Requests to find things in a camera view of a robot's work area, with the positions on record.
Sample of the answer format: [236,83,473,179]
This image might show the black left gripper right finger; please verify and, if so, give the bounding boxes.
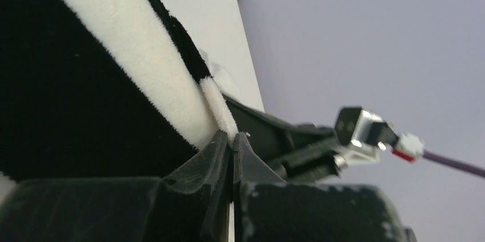
[233,133,416,242]

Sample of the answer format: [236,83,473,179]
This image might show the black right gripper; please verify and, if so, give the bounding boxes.
[224,95,348,183]

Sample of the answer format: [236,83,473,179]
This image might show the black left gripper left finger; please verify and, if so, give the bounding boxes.
[1,132,231,241]

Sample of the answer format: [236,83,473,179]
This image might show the black white striped pillowcase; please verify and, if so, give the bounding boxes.
[1,0,238,182]

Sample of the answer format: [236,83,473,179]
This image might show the white pillow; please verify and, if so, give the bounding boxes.
[198,49,241,101]

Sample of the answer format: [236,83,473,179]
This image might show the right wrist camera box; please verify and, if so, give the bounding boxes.
[334,106,398,166]

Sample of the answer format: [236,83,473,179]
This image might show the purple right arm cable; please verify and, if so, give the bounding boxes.
[392,133,485,179]

